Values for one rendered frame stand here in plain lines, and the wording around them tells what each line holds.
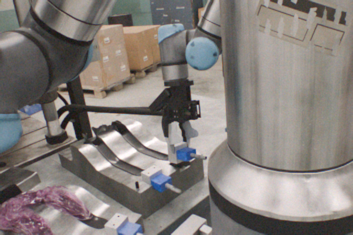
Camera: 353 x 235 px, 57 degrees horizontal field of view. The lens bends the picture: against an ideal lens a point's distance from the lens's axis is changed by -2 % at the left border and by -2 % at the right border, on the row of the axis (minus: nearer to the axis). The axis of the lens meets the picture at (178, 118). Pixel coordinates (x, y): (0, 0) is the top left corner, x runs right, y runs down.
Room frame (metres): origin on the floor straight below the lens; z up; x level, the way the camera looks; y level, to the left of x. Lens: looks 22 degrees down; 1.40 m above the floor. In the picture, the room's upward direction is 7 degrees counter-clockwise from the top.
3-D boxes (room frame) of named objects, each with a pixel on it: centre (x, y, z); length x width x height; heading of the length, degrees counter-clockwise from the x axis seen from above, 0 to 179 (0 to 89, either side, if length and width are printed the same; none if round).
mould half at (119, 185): (1.01, 0.20, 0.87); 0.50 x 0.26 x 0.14; 43
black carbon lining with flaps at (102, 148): (1.00, 0.20, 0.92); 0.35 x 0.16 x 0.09; 43
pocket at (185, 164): (0.88, 0.01, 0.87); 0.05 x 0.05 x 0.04; 43
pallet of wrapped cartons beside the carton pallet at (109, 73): (5.12, 1.32, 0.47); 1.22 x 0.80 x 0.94; 56
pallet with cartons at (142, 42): (6.00, 0.83, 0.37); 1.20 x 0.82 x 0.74; 60
